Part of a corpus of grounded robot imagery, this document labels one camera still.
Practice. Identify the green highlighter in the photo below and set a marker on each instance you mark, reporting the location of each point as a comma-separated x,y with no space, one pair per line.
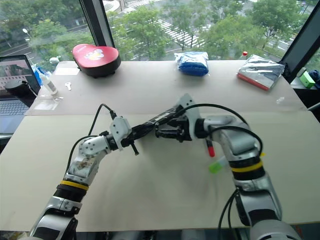
216,167

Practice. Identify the small white key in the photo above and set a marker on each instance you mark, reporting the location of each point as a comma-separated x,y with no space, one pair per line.
68,86

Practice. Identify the clear plastic bag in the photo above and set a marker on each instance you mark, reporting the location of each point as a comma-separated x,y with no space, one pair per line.
47,102

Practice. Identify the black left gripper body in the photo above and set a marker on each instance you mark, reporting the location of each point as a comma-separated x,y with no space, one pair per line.
132,136

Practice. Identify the red heart-shaped box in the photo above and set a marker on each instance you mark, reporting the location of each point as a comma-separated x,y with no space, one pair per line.
96,56

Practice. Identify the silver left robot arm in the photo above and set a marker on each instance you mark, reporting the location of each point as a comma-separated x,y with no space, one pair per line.
85,160

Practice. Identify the dark blue cloth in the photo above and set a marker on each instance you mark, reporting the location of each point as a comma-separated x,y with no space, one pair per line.
315,78

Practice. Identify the green box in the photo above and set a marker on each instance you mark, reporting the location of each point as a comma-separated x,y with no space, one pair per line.
307,80

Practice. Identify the small white bottle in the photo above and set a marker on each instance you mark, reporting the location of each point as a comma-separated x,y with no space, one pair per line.
49,85

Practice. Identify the red-capped bottle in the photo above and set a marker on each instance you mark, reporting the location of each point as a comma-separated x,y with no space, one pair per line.
245,54

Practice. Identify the open laptop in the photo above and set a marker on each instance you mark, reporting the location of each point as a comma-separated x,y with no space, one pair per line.
15,107

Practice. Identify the black window frame post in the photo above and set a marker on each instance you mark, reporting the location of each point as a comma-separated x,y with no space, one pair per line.
97,25
300,42

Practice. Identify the small clear plastic piece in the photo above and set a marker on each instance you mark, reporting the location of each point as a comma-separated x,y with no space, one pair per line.
280,100

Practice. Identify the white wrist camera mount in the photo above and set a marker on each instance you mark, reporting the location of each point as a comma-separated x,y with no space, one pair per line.
191,110
120,128

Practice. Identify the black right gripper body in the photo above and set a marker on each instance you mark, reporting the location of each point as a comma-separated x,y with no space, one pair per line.
186,127

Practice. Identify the silver pouch with red edge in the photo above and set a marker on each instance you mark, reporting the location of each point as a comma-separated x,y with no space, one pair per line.
261,72

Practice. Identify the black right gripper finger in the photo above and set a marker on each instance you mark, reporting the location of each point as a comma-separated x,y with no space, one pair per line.
170,135
168,128

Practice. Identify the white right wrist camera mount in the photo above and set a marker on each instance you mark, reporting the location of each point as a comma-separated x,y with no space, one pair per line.
191,110

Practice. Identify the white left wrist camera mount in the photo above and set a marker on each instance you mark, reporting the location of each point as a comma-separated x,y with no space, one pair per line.
120,128

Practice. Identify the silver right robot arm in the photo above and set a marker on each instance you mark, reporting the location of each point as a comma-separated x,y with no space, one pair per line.
241,145

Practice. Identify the blue cloth in plastic bag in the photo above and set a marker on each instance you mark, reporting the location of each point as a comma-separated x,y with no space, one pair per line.
193,63

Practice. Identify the red marker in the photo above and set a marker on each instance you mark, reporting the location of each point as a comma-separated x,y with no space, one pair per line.
211,150

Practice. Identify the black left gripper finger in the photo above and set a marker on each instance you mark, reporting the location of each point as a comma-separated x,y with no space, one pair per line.
147,131
162,117

